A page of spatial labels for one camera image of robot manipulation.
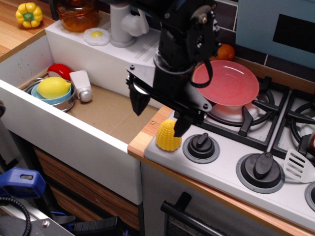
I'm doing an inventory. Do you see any light blue bowl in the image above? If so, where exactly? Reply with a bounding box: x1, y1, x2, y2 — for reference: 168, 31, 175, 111
31, 85, 72, 105

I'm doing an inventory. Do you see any grey toy faucet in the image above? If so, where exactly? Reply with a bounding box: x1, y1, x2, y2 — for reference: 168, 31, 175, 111
110, 3, 149, 48

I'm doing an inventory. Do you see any orange toy fruit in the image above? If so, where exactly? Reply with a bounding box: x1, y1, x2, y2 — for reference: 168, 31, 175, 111
210, 43, 235, 61

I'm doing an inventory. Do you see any white salt shaker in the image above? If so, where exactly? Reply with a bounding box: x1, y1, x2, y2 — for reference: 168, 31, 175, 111
69, 70, 93, 102

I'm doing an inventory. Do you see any black burner grate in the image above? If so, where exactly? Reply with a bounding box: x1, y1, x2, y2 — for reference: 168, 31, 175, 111
271, 89, 315, 163
183, 77, 289, 151

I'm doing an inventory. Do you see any black left burner grate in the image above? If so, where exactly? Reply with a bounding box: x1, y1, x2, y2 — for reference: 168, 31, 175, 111
183, 77, 289, 151

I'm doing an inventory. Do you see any white sink basin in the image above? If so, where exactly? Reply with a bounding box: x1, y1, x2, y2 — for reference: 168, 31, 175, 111
0, 21, 161, 205

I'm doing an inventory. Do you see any black oven door handle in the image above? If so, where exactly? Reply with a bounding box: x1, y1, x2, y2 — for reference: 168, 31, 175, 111
160, 192, 227, 236

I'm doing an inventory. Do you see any blue clamp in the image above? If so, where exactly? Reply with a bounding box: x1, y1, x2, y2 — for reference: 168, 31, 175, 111
0, 168, 46, 199

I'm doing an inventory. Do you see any large black stove knob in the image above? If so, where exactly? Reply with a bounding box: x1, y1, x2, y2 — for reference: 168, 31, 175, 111
236, 152, 285, 194

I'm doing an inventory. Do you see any toy fried egg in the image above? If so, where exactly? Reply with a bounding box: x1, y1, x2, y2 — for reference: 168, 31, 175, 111
83, 28, 110, 46

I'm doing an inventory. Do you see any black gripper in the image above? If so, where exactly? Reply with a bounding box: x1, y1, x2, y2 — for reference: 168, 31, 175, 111
126, 54, 212, 137

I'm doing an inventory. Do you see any yellow toy lemon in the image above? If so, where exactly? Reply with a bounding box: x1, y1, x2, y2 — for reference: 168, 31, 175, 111
37, 77, 71, 99

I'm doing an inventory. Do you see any partial stove knob right edge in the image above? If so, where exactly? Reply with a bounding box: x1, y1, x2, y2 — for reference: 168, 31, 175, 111
305, 182, 315, 211

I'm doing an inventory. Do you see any silver metal pot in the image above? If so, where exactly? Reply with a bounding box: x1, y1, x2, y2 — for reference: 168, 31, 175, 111
23, 78, 76, 112

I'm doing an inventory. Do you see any white slotted spatula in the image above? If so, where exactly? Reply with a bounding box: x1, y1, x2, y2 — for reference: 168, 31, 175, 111
283, 149, 315, 183

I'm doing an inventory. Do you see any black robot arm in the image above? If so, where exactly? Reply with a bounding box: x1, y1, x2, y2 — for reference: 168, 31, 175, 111
126, 0, 221, 137

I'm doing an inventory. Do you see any pink plastic plate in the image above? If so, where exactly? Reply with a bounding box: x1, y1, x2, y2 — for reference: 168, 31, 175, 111
197, 60, 259, 106

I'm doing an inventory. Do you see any yellow toy corn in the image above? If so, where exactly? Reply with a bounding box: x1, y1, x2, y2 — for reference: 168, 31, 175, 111
156, 119, 182, 151

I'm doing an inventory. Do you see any black right burner grate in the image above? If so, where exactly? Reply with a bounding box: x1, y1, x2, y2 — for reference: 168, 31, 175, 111
271, 89, 315, 163

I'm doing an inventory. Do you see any yellow toy bell pepper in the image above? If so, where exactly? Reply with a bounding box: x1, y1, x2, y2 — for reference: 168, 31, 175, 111
15, 2, 43, 29

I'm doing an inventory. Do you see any small black stove knob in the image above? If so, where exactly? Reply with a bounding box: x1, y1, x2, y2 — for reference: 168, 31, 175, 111
183, 133, 220, 164

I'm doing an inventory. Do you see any orange glass pot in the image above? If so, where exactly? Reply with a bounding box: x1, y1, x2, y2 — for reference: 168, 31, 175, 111
56, 0, 99, 32

